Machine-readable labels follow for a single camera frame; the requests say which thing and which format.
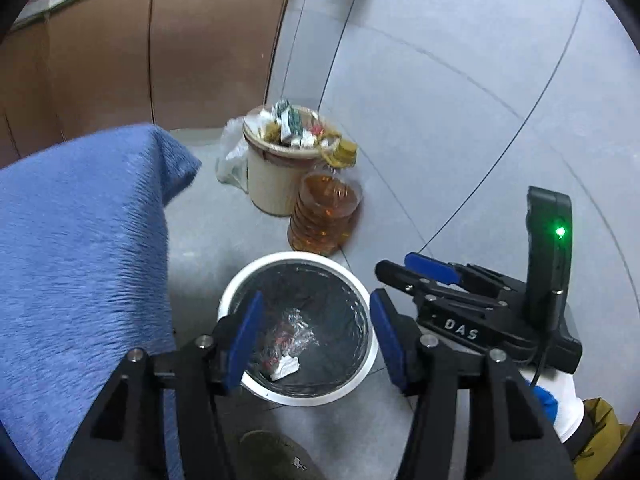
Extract blue gloved right hand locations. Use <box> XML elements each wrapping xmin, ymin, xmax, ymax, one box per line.
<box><xmin>532</xmin><ymin>386</ymin><xmax>559</xmax><ymax>424</ymax></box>

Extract brown kitchen cabinets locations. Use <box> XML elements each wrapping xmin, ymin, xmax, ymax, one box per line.
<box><xmin>1</xmin><ymin>0</ymin><xmax>286</xmax><ymax>165</ymax></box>

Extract white paper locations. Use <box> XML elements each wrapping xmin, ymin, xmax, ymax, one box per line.
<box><xmin>269</xmin><ymin>356</ymin><xmax>299</xmax><ymax>382</ymax></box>

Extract blue fuzzy table cloth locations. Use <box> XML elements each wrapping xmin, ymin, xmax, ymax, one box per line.
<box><xmin>1</xmin><ymin>124</ymin><xmax>201</xmax><ymax>479</ymax></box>

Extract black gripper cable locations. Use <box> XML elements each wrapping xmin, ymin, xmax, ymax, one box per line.
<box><xmin>529</xmin><ymin>339</ymin><xmax>554</xmax><ymax>391</ymax></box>

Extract clear plastic wrapper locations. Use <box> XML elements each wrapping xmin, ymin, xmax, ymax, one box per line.
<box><xmin>259</xmin><ymin>309</ymin><xmax>318</xmax><ymax>370</ymax></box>

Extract white round trash bin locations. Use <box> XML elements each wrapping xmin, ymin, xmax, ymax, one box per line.
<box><xmin>217</xmin><ymin>252</ymin><xmax>378</xmax><ymax>408</ymax></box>

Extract beige full trash bin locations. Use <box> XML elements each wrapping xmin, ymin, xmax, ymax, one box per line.
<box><xmin>243</xmin><ymin>99</ymin><xmax>342</xmax><ymax>217</ymax></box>

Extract white plastic bag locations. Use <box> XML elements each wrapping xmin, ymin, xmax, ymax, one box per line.
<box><xmin>215</xmin><ymin>117</ymin><xmax>248</xmax><ymax>194</ymax></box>

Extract amber oil bottle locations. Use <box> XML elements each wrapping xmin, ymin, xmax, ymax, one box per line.
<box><xmin>288</xmin><ymin>139</ymin><xmax>363</xmax><ymax>256</ymax></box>

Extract dark shoe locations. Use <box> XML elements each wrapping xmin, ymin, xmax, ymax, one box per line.
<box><xmin>239</xmin><ymin>430</ymin><xmax>326</xmax><ymax>480</ymax></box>

